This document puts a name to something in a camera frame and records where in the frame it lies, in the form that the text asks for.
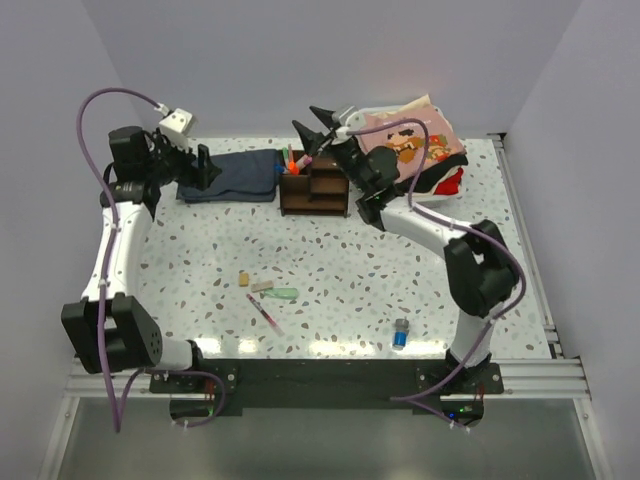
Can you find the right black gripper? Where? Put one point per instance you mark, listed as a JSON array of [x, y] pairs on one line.
[[310, 141]]

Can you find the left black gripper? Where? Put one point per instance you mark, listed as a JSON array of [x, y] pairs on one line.
[[193, 176]]

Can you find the green capped white marker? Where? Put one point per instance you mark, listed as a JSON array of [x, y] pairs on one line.
[[286, 157]]

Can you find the black orange highlighter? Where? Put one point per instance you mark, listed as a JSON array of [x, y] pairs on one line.
[[293, 168]]

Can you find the dark red gel pen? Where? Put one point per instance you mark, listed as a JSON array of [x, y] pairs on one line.
[[273, 324]]

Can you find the blue grey pencil sharpener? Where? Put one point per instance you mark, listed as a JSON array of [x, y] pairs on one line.
[[400, 334]]

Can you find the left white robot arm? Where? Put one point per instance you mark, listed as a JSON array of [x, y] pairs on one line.
[[109, 328]]

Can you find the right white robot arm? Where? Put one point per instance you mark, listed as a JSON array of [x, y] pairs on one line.
[[485, 279]]

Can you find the folded dark blue cloth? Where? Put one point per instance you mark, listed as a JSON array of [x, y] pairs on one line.
[[248, 176]]

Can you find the brown wooden desk organizer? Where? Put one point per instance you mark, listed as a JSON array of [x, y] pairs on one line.
[[321, 189]]

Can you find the pink pixel-print shirt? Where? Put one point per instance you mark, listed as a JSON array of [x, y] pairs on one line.
[[424, 131]]

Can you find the black garment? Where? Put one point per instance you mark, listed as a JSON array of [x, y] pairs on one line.
[[435, 174]]

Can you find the white laundry basket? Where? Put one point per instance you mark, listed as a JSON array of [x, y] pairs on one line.
[[432, 200]]

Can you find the tan eraser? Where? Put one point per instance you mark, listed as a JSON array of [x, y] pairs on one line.
[[261, 286]]

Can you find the red garment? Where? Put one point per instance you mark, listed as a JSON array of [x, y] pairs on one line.
[[450, 184]]

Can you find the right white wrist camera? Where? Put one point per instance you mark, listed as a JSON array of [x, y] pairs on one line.
[[348, 120]]

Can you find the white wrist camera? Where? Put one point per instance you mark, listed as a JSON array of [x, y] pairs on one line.
[[176, 127], [348, 120]]

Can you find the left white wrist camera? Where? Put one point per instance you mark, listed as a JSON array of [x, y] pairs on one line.
[[176, 127]]

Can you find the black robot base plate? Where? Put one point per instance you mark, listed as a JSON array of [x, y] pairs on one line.
[[364, 384]]

